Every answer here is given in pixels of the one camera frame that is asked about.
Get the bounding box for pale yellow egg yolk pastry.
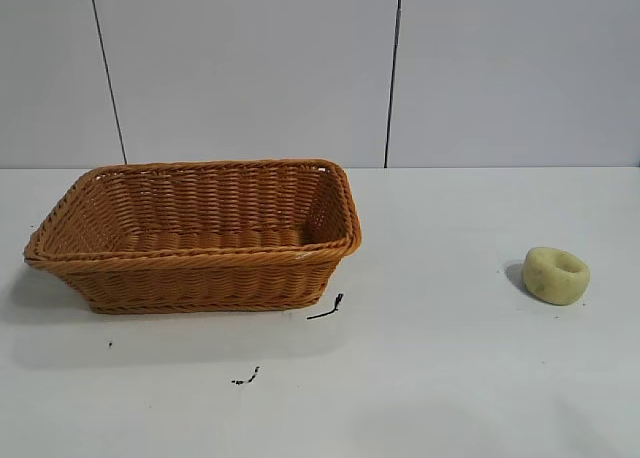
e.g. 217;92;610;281
522;246;591;307

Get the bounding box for brown woven wicker basket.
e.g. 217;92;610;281
22;158;363;315

